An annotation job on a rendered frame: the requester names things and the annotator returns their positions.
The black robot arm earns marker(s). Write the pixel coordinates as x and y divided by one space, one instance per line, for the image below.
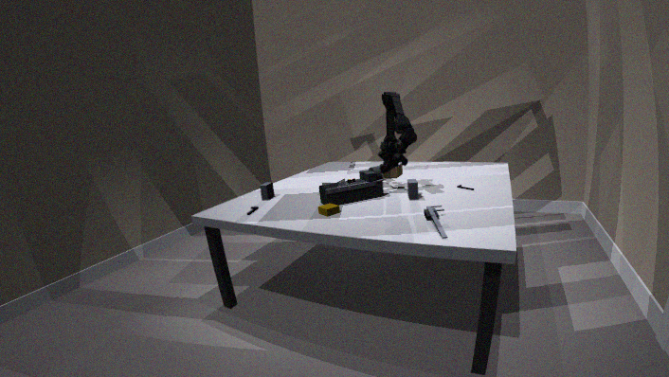
394 110

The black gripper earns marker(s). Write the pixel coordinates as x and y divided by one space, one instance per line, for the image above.
391 160

